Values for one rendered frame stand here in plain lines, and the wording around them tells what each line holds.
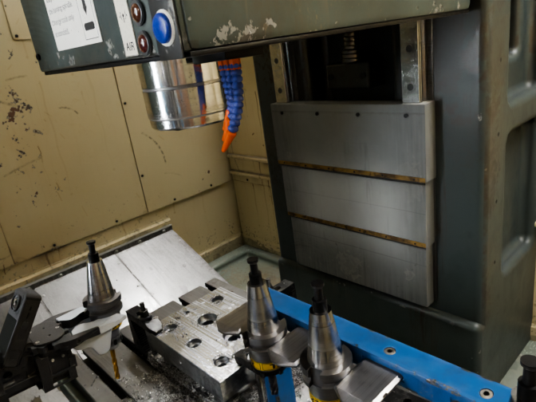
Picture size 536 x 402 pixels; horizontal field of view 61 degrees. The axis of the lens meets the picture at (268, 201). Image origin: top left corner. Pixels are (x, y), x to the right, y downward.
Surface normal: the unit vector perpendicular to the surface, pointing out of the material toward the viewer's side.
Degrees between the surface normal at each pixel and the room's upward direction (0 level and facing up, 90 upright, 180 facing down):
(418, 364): 0
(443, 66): 90
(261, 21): 90
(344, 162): 89
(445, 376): 0
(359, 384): 0
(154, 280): 24
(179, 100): 90
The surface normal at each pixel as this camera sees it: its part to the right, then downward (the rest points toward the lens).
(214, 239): 0.69, 0.15
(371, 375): -0.14, -0.93
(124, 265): 0.15, -0.79
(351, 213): -0.70, 0.33
